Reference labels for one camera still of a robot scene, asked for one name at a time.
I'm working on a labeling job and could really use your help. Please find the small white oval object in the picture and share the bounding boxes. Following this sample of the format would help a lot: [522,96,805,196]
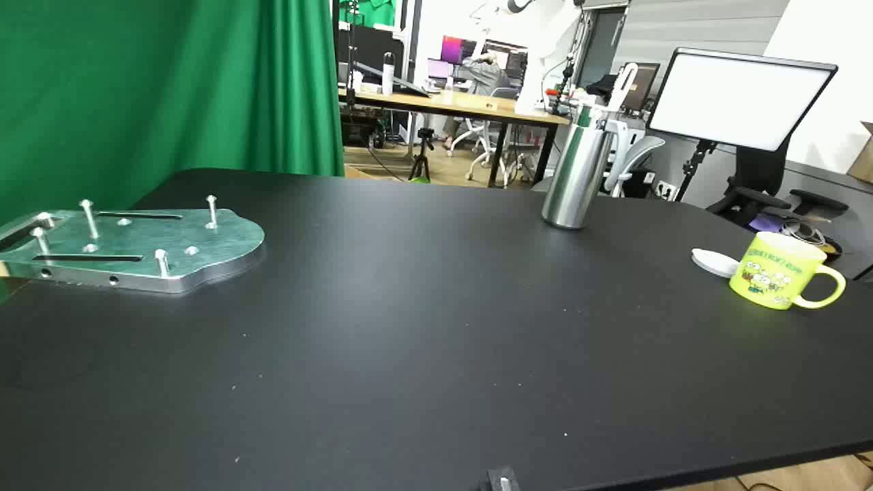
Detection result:
[691,246,744,277]

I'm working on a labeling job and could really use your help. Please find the stainless steel flask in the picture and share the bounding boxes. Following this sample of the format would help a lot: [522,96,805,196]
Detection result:
[541,101,613,232]

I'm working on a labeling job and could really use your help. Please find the white office chair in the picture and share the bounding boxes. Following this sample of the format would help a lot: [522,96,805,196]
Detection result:
[603,111,668,198]

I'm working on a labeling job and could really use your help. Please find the black computer monitor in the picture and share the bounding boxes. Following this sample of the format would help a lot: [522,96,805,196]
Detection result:
[335,24,406,86]

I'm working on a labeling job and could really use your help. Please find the wooden desk with black legs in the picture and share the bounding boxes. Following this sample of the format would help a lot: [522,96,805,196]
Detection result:
[337,86,573,190]

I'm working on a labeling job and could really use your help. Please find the cardboard box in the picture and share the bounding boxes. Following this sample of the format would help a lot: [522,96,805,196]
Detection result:
[846,118,873,187]

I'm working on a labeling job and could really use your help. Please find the metal mounting plate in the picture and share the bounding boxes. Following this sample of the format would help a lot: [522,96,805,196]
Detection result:
[0,204,268,299]

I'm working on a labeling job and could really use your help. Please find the green fabric curtain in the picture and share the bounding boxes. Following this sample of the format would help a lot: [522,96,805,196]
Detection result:
[0,0,347,230]

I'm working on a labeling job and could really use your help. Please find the black camera tripod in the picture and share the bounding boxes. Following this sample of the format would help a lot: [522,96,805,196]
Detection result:
[406,126,436,183]

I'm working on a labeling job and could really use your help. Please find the black monitor stand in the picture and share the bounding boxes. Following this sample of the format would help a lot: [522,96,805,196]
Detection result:
[707,141,796,224]

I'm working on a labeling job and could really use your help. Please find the pink lit computer screen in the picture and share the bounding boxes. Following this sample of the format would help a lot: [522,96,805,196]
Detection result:
[438,36,481,67]

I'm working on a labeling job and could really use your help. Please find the white bottle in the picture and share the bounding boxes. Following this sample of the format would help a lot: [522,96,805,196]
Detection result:
[378,51,397,99]

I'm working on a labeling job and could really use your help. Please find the yellow-green printed mug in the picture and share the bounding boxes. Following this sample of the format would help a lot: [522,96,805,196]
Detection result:
[728,230,849,313]

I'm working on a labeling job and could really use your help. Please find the white screen computer monitor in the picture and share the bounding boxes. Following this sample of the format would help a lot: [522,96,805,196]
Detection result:
[646,45,841,155]

